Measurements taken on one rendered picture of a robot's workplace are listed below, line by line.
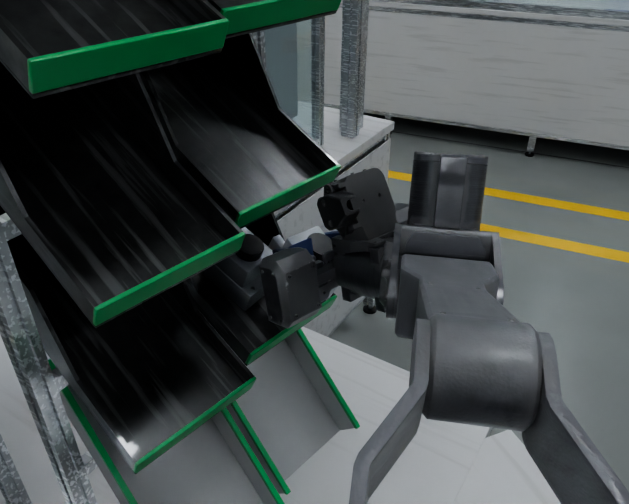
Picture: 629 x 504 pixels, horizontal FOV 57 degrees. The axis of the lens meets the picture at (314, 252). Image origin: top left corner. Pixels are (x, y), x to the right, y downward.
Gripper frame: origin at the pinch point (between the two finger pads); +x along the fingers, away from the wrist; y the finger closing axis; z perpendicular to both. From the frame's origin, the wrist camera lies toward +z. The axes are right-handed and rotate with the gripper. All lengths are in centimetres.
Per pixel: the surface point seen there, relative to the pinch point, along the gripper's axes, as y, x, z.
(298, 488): -3.1, 15.2, -40.3
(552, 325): -177, 65, -104
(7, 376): 20, 65, -28
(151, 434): 19.9, 1.5, -10.5
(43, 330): 24.1, 8.3, -0.4
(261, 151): 1.1, 4.5, 10.2
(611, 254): -249, 71, -97
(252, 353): 8.0, 2.1, -8.4
